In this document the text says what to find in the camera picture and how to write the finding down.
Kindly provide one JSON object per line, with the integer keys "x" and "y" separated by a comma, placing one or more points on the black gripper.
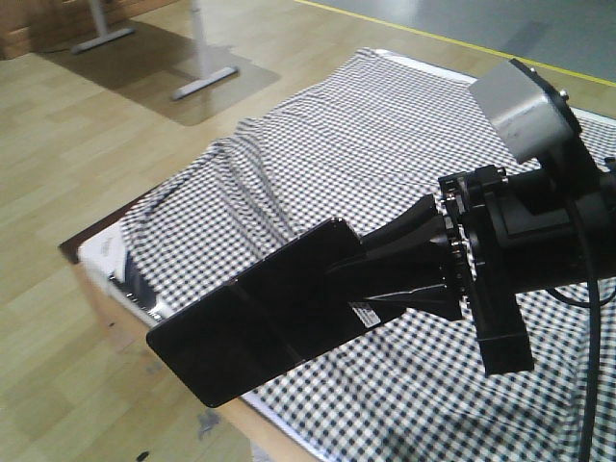
{"x": 406, "y": 263}

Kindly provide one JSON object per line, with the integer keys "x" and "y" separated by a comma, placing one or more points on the black smartphone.
{"x": 269, "y": 319}

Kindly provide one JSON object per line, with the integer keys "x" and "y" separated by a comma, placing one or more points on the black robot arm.
{"x": 557, "y": 222}

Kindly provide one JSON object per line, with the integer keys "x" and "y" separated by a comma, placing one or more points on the checkered duvet cover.
{"x": 364, "y": 146}

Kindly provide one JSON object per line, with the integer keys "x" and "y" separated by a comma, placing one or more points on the white table leg stand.
{"x": 208, "y": 75}

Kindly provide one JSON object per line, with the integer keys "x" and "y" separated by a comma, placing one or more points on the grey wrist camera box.
{"x": 528, "y": 113}

